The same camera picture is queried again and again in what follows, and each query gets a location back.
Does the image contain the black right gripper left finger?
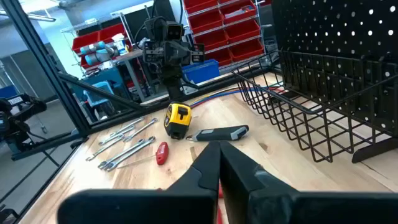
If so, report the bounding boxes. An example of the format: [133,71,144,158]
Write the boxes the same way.
[57,141,221,224]

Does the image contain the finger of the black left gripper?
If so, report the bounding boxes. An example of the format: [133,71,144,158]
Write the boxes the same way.
[164,42,179,63]
[177,42,191,63]

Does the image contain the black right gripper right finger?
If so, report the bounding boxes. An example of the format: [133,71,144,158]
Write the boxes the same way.
[220,141,398,224]

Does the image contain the red T-handle hex key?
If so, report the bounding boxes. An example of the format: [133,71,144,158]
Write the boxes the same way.
[116,141,170,169]

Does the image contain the yellow black tape measure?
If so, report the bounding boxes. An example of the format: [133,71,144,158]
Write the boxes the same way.
[164,101,193,140]

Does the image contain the black metal peg board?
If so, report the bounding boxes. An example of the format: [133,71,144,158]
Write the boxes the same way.
[271,0,398,164]

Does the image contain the blue plastic bin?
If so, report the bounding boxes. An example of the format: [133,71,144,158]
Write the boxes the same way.
[182,58,220,85]

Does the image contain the grey work table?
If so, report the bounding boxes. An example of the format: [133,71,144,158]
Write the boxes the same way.
[82,49,150,103]

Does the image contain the white plastic bottle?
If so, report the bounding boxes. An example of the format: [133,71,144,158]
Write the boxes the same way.
[111,33,129,56]

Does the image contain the metal rack with red bins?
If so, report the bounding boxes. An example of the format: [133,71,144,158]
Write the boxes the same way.
[182,0,266,68]

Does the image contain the black grey utility knife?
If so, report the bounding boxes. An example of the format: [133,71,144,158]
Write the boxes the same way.
[185,124,249,142]

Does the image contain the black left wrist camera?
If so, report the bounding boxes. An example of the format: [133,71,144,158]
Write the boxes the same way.
[165,22,185,41]

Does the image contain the red blue yellow cables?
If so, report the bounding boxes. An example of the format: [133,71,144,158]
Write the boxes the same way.
[191,86,287,109]

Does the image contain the wire shelf with red bins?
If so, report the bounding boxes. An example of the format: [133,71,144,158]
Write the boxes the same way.
[60,12,135,71]

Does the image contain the black wire basket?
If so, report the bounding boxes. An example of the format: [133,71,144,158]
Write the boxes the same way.
[231,49,398,163]

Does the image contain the black camera on tripod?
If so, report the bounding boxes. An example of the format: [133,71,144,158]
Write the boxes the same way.
[0,93,62,167]

